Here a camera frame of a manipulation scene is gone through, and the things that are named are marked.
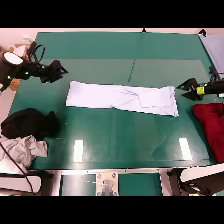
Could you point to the black garment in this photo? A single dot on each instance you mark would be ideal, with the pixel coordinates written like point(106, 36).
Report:
point(28, 123)

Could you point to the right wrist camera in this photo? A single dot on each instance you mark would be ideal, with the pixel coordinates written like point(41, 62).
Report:
point(214, 74)

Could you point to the grey garment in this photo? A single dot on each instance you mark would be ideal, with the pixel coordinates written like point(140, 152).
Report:
point(23, 150)

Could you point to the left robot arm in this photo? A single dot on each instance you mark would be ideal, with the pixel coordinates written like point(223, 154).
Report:
point(20, 71)

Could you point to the silver frame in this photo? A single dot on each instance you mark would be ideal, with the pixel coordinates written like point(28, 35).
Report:
point(106, 181)

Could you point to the white shirt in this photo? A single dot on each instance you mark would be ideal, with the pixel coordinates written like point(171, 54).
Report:
point(123, 98)

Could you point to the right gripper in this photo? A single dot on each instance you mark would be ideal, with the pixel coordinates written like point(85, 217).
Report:
point(201, 90)

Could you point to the red garment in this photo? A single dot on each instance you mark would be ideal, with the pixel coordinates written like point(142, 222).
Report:
point(211, 126)

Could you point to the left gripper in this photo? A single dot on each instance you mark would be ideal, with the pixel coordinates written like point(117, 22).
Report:
point(40, 70)

